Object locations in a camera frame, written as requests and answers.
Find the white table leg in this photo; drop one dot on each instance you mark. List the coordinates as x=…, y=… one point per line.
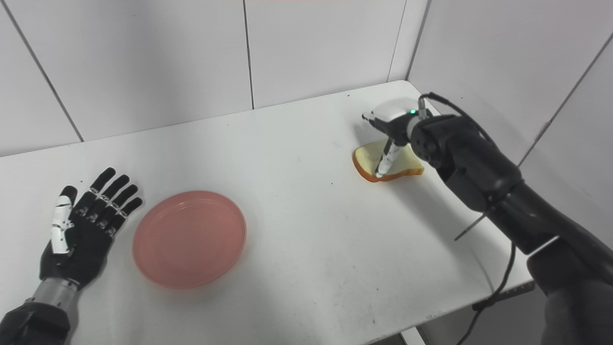
x=414, y=337

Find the pink round plate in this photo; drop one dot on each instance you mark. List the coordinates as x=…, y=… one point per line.
x=189, y=239

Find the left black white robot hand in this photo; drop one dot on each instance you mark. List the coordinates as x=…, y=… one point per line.
x=84, y=244

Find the slice of white bread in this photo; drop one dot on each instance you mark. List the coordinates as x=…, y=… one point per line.
x=368, y=158

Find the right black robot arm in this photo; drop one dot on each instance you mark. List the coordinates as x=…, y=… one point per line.
x=479, y=163

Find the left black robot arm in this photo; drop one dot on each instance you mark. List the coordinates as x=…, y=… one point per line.
x=33, y=318

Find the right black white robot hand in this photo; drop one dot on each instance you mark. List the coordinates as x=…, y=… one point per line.
x=395, y=122

